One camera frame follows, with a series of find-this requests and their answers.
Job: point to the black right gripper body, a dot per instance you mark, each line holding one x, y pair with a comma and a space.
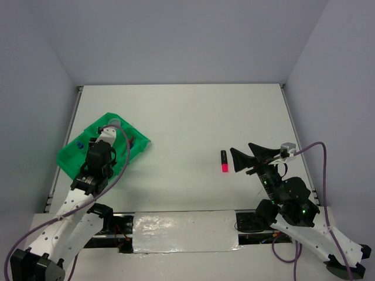
262, 165

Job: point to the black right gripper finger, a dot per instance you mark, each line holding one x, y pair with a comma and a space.
242, 161
262, 153

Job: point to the pink cap black highlighter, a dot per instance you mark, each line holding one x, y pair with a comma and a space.
224, 161

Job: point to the clear plastic bottle cap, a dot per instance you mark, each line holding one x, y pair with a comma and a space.
114, 122

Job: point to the clear blue spray bottle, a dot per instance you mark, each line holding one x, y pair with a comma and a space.
80, 145

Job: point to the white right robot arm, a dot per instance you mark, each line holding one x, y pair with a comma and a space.
289, 210

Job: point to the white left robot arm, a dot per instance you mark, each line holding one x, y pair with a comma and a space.
79, 218

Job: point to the green divided plastic tray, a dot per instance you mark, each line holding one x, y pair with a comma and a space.
70, 158

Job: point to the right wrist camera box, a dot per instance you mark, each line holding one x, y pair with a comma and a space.
287, 153

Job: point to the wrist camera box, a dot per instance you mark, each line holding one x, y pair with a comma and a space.
108, 134
287, 153

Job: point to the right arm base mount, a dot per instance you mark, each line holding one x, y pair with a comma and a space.
254, 226

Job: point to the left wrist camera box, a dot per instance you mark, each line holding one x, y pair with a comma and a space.
108, 134

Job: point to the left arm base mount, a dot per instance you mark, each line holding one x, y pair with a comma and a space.
115, 232

